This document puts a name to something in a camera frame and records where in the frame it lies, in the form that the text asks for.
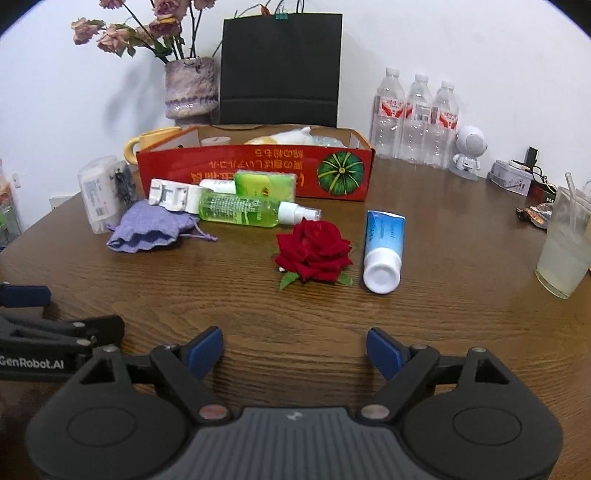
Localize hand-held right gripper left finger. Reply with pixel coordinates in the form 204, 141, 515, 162
69, 325, 232, 423

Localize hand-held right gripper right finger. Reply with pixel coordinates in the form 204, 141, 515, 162
360, 327, 520, 423

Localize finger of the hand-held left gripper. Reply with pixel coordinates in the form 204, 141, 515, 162
0, 310, 125, 357
0, 282, 52, 319

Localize blue and white tube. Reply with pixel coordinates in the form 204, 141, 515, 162
362, 210, 407, 295

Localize purple drawstring pouch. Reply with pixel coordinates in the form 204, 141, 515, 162
106, 200, 218, 254

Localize red rose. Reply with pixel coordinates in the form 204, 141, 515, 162
271, 220, 354, 291

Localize clear cotton swab box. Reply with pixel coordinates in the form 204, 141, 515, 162
78, 155, 139, 235

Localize green spray bottle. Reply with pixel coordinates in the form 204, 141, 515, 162
198, 191, 322, 228

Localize white items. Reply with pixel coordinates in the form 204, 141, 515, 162
148, 178, 204, 213

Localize green packet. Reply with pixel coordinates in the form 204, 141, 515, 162
233, 171, 296, 202

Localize red cardboard box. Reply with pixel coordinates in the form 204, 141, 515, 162
136, 124, 377, 204

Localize translucent storage box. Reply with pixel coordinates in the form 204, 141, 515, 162
0, 159, 23, 250

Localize plastic cup with pale drink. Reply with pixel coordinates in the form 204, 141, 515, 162
536, 185, 591, 300

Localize crumpled snack wrapper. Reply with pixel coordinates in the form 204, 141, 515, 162
516, 203, 555, 229

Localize yellow ceramic mug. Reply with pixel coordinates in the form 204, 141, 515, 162
124, 127, 185, 164

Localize grey tin box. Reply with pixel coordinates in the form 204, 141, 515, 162
487, 159, 532, 197

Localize clear water bottle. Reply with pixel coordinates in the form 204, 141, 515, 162
425, 80, 460, 169
399, 74, 433, 164
370, 67, 407, 160

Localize white robot figurine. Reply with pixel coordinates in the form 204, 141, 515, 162
449, 126, 490, 182

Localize dark red box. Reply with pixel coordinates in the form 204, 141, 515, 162
529, 178, 559, 204

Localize white plush toy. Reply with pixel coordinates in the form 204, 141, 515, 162
245, 127, 315, 146

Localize clear drinking straw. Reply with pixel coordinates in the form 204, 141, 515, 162
566, 172, 580, 232

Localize purple glazed ceramic vase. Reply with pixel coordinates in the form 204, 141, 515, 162
165, 56, 220, 126

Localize dried pink flower bouquet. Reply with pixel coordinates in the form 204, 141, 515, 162
71, 0, 218, 63

